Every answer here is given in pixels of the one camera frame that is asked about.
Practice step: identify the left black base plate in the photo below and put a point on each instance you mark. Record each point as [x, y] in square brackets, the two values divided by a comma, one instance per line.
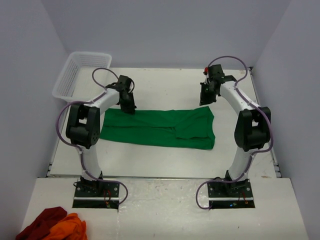
[96, 195]

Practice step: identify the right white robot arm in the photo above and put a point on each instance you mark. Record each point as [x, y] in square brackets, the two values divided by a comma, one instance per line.
[252, 130]

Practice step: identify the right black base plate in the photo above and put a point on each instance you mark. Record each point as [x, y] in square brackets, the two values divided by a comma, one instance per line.
[236, 195]

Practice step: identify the green t shirt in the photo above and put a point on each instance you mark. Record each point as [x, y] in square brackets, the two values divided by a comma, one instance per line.
[184, 128]

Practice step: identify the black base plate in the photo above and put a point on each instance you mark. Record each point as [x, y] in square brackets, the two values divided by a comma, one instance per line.
[96, 195]
[236, 195]

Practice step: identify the dark red t shirt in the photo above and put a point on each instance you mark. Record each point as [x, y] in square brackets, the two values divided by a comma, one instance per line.
[41, 226]

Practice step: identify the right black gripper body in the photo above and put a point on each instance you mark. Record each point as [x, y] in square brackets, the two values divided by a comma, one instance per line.
[207, 96]

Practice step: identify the orange t shirt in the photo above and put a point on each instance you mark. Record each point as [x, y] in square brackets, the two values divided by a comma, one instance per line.
[69, 228]

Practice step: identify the white plastic basket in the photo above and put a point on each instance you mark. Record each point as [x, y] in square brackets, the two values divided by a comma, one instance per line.
[75, 81]

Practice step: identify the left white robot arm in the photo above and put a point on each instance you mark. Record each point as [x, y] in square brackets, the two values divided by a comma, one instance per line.
[84, 127]

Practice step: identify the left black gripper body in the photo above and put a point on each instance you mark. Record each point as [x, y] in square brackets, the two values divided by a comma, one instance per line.
[128, 105]

